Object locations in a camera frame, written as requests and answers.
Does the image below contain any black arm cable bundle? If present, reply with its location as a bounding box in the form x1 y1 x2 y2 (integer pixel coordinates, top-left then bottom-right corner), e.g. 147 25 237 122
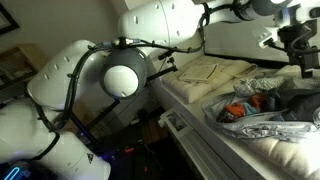
33 0 254 133

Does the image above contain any grey fuzzy garment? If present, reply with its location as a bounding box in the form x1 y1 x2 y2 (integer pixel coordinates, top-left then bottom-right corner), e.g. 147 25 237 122
233 76 287 97

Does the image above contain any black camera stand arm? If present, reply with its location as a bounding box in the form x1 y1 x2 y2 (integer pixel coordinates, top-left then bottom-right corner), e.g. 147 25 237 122
86 57 177 130

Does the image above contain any wooden shelf unit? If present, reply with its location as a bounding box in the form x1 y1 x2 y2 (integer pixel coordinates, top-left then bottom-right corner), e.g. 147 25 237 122
0 44 41 103

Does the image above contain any clear plastic bag with clothes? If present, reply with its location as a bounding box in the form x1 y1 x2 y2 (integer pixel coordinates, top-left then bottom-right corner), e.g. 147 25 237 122
202 76 320 142

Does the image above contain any white quilted cushion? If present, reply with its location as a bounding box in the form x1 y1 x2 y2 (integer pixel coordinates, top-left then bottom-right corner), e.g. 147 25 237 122
162 56 258 103

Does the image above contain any beige booklet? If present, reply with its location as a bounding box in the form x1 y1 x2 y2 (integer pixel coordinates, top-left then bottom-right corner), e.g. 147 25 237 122
179 64 219 83

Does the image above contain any orange garment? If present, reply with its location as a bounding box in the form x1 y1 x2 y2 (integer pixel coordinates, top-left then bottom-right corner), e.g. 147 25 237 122
216 93 269 124

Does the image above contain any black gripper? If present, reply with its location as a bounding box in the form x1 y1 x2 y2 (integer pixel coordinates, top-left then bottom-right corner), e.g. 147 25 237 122
278 20 319 78

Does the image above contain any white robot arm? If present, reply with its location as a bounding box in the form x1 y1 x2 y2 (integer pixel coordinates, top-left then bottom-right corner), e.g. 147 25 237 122
0 0 319 180

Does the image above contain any dark picture frame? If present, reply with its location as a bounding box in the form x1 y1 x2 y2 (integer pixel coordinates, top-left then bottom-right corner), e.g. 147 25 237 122
0 3 19 35

